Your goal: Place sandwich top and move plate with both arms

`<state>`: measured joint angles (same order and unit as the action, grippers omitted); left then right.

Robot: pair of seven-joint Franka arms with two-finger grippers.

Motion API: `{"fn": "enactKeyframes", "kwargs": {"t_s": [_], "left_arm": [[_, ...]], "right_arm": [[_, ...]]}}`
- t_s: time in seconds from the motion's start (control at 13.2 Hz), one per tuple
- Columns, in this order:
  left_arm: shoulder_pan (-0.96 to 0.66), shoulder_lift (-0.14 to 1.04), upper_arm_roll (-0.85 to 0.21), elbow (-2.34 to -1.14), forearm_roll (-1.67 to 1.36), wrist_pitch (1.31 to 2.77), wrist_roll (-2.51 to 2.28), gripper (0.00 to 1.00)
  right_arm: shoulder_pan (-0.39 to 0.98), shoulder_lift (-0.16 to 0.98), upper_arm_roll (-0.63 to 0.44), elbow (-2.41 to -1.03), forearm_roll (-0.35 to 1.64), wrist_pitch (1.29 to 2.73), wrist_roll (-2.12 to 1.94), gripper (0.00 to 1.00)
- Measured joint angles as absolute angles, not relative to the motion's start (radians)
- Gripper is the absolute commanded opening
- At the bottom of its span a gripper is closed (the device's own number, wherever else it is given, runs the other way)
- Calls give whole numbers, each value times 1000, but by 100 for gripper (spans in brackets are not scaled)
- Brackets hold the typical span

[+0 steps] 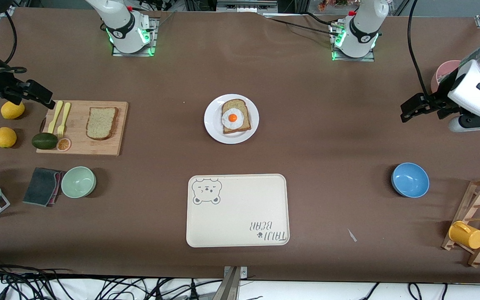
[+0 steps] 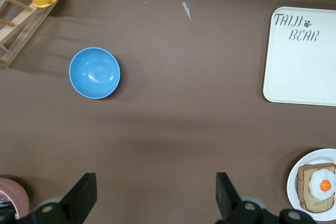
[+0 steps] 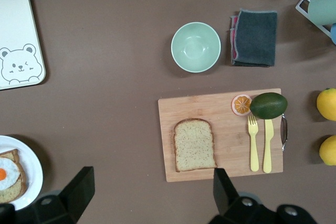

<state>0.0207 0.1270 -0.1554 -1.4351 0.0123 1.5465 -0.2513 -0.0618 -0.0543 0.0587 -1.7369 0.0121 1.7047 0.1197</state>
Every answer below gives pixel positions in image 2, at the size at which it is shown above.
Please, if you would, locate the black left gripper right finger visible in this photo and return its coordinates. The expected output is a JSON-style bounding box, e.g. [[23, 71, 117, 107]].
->
[[215, 172, 280, 224]]

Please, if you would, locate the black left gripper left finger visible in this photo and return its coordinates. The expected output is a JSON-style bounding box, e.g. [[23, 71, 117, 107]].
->
[[19, 173, 97, 224]]

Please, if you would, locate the white round plate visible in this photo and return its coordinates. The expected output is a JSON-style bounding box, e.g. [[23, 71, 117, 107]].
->
[[286, 148, 336, 222]]

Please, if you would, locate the pink bowl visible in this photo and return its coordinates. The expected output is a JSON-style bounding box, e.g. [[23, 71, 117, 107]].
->
[[0, 177, 30, 219]]

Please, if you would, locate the brown bread slice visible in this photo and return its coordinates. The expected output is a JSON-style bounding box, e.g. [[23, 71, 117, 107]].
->
[[297, 163, 336, 213]]

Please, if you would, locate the fried egg toy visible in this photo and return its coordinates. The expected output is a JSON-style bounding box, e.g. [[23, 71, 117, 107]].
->
[[308, 169, 336, 200]]

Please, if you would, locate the blue bowl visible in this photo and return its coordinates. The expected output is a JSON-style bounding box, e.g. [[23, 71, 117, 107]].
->
[[68, 47, 121, 100]]

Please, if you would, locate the cream bear print tray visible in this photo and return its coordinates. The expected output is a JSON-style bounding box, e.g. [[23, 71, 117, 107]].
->
[[262, 6, 336, 107]]

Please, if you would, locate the wooden mug rack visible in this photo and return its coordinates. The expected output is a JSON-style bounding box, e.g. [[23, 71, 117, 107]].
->
[[0, 0, 71, 69]]

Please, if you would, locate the grey paper scrap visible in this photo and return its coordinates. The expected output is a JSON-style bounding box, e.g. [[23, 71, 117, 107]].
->
[[182, 1, 192, 21]]

